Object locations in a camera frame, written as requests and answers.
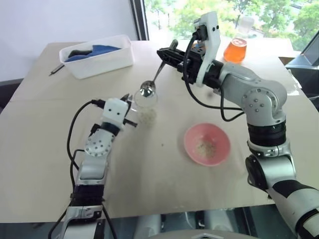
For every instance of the clear glass mug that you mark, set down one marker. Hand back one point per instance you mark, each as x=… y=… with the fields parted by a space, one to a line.
x=146 y=104

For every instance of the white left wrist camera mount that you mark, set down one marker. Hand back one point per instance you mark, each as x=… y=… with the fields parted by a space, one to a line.
x=115 y=110

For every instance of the white plastic bin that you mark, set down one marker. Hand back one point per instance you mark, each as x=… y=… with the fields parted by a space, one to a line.
x=99 y=67

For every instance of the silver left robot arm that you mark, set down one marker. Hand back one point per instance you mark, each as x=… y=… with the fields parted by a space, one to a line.
x=96 y=147

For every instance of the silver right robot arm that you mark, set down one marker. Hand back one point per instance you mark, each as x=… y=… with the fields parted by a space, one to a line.
x=259 y=99

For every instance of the dark window frame post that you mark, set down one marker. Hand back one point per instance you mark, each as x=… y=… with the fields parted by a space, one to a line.
x=141 y=20

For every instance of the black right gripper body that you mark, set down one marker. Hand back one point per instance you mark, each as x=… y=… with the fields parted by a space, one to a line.
x=193 y=66

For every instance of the black tool in bin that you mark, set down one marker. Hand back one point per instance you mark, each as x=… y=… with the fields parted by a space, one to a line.
x=79 y=52

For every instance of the pink bowl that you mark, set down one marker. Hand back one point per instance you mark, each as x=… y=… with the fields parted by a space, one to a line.
x=197 y=139

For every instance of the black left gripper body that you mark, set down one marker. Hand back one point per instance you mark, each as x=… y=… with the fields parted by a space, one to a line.
x=128 y=110

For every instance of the glass cup with orange liquid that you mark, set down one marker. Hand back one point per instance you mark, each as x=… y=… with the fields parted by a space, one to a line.
x=235 y=52

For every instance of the blue cloth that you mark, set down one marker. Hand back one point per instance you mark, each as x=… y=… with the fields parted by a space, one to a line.
x=102 y=49

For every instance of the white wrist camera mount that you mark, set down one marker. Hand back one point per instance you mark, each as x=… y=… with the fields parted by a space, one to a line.
x=115 y=110
x=210 y=37

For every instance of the grey pen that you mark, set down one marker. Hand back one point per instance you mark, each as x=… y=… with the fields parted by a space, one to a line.
x=56 y=69

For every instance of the clear plastic bottle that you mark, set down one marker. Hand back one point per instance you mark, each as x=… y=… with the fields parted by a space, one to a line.
x=245 y=25

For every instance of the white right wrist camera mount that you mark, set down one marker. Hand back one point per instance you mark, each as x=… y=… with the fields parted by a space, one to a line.
x=210 y=37

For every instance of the oatmeal in glass mug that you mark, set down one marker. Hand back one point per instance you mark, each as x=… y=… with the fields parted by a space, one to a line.
x=147 y=116

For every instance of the oatmeal in pink bowl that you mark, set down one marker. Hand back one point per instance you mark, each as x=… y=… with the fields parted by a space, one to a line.
x=205 y=148

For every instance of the grey rounded shape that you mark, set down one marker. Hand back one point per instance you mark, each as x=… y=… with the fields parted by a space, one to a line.
x=219 y=222
x=150 y=225

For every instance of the metal spoon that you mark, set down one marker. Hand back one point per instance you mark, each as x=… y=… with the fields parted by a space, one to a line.
x=148 y=88

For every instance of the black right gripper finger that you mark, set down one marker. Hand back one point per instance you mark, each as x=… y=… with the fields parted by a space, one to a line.
x=172 y=61
x=172 y=52

